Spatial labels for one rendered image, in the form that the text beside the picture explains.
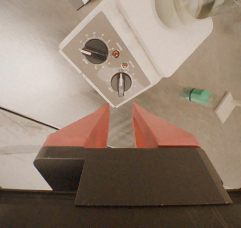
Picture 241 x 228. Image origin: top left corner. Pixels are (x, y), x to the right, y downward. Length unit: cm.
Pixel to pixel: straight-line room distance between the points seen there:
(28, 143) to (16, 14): 19
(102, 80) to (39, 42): 11
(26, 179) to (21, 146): 7
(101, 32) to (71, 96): 11
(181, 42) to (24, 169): 33
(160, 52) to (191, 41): 6
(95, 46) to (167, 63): 10
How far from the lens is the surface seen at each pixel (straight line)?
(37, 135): 26
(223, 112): 54
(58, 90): 23
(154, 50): 18
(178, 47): 21
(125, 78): 19
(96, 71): 20
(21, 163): 29
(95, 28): 18
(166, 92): 32
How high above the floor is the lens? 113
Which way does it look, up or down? 61 degrees down
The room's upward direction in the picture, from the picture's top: 124 degrees clockwise
